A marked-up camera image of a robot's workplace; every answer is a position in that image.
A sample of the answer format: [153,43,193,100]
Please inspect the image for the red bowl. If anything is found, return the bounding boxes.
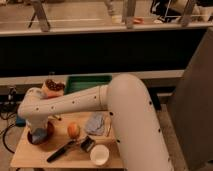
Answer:
[27,121,54,145]

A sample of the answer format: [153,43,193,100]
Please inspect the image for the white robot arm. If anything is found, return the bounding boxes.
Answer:
[18,74,174,171]

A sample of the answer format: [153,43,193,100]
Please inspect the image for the green tray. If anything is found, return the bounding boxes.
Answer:
[64,75,112,94]

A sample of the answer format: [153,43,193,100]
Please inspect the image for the metal fork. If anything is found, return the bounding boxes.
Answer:
[105,117,112,137]

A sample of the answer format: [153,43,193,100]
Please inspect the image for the blue grey cloth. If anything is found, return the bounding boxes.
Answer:
[84,112,105,136]

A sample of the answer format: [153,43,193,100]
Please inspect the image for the orange fruit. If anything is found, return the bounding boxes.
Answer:
[67,122,80,139]

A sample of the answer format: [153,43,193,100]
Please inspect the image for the black metal scraper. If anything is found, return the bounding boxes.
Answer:
[80,136,95,152]

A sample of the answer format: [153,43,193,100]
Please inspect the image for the white cup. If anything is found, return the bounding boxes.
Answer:
[90,145,109,166]

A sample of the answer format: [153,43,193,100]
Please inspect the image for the grey cabinet panel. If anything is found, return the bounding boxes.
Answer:
[167,27,213,171]

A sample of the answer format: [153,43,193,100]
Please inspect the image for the black handled knife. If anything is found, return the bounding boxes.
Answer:
[46,141,76,163]

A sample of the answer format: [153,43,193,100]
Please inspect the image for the black cable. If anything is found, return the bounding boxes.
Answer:
[1,123,21,155]

